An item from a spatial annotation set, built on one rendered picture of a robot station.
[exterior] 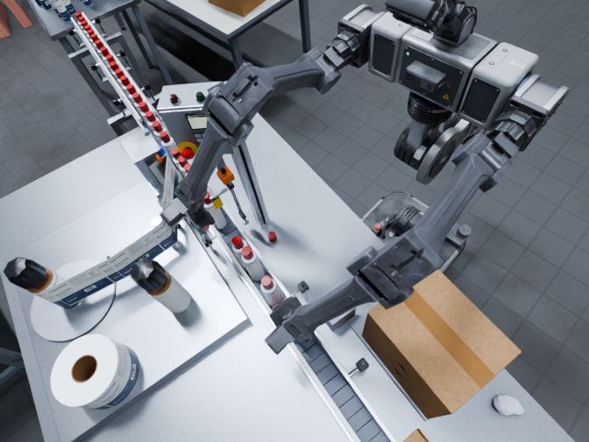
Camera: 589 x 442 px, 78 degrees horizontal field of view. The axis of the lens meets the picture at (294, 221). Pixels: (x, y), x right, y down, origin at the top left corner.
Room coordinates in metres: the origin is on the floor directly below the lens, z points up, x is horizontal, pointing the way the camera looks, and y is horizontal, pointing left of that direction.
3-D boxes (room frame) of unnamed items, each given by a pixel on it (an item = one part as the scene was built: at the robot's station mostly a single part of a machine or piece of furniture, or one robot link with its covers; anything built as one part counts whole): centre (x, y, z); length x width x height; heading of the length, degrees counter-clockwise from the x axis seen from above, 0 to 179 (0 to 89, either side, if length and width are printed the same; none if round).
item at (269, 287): (0.43, 0.12, 0.98); 0.05 x 0.05 x 0.20
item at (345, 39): (0.92, -0.23, 1.45); 0.09 x 0.08 x 0.12; 36
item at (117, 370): (0.29, 0.69, 0.95); 0.20 x 0.20 x 0.14
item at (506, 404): (-0.01, -0.52, 0.85); 0.08 x 0.07 x 0.04; 38
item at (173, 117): (0.82, 0.21, 1.38); 0.17 x 0.10 x 0.19; 81
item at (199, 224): (0.70, 0.31, 1.13); 0.10 x 0.07 x 0.07; 26
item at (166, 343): (0.61, 0.69, 0.86); 0.80 x 0.67 x 0.05; 26
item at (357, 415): (0.69, 0.24, 0.86); 1.65 x 0.08 x 0.04; 26
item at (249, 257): (0.54, 0.17, 0.98); 0.05 x 0.05 x 0.20
